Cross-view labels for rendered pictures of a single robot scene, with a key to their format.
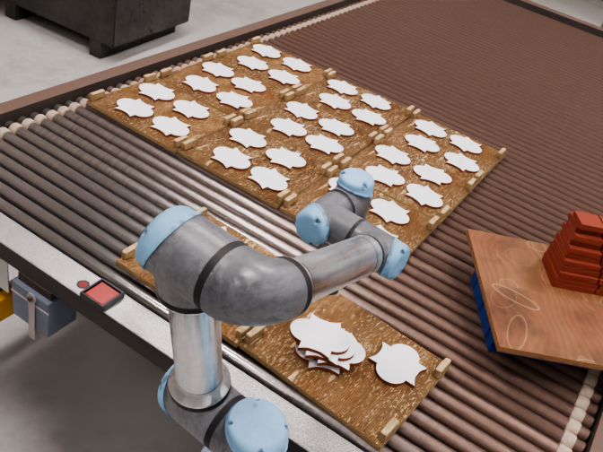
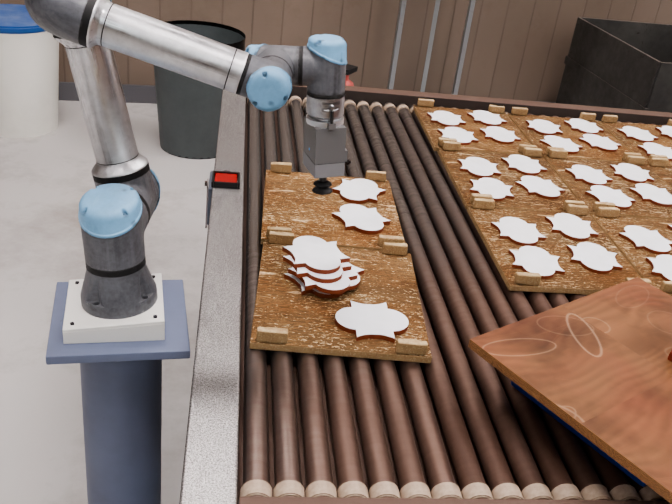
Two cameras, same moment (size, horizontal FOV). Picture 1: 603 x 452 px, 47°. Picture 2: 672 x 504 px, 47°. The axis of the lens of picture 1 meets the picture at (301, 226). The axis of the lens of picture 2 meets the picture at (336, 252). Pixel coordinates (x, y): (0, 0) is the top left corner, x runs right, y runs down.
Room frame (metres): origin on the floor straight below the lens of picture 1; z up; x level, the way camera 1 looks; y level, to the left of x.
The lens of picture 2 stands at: (0.48, -1.37, 1.81)
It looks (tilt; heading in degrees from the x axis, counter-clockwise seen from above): 29 degrees down; 57
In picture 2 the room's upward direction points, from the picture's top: 7 degrees clockwise
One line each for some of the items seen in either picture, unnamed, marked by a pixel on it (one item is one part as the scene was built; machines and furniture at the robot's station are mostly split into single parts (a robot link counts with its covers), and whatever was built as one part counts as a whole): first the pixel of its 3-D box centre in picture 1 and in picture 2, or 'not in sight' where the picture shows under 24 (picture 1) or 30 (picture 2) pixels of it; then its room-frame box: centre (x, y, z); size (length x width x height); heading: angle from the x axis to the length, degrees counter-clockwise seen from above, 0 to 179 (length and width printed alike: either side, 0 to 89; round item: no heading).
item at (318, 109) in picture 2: not in sight; (325, 105); (1.24, -0.09, 1.32); 0.08 x 0.08 x 0.05
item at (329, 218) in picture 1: (330, 221); (273, 67); (1.14, -0.05, 1.39); 0.11 x 0.11 x 0.08; 61
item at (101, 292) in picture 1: (101, 294); (225, 180); (1.26, 0.43, 0.92); 0.06 x 0.06 x 0.01; 66
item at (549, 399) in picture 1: (275, 245); (425, 228); (1.67, 0.06, 0.90); 1.95 x 0.05 x 0.05; 66
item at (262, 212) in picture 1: (293, 231); (462, 230); (1.76, 0.02, 0.90); 1.95 x 0.05 x 0.05; 66
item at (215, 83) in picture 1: (225, 84); (572, 134); (2.56, 0.44, 0.94); 0.41 x 0.35 x 0.04; 66
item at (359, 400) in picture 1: (347, 356); (339, 295); (1.26, -0.19, 0.93); 0.41 x 0.35 x 0.02; 62
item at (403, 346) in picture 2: (441, 368); (411, 347); (1.29, -0.43, 0.95); 0.06 x 0.02 x 0.03; 152
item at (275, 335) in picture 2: (388, 430); (272, 335); (1.05, -0.30, 0.95); 0.06 x 0.02 x 0.03; 152
